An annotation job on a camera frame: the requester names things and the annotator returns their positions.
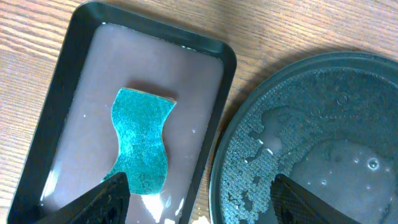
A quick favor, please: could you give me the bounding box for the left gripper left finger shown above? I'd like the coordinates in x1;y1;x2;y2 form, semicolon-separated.
37;172;131;224

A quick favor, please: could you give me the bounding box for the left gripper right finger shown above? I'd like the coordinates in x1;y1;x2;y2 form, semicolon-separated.
270;174;359;224

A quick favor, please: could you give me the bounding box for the green sponge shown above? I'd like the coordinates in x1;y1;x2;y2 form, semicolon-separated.
104;88;177;195

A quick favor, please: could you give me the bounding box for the rectangular black tray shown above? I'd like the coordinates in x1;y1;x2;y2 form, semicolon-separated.
7;1;236;223

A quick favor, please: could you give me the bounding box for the round black tray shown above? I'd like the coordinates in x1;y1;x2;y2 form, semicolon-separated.
209;52;397;223

